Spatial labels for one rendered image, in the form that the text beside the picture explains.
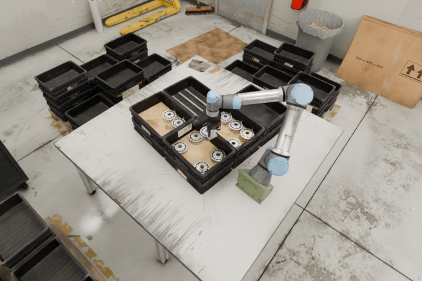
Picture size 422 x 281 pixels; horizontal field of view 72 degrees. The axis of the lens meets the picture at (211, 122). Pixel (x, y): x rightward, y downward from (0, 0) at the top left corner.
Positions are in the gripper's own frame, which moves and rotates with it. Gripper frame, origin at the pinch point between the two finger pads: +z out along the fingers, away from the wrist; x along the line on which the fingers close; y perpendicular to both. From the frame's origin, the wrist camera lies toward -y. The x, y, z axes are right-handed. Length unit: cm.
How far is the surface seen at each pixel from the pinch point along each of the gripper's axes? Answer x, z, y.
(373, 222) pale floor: -25, 100, 148
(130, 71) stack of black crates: 143, 50, -66
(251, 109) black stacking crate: 40, 17, 39
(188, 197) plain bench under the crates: -26.0, 29.7, -14.1
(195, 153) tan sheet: -0.9, 16.6, -7.8
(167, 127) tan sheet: 25.4, 16.4, -26.5
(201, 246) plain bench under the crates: -58, 30, -8
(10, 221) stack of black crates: -21, 50, -132
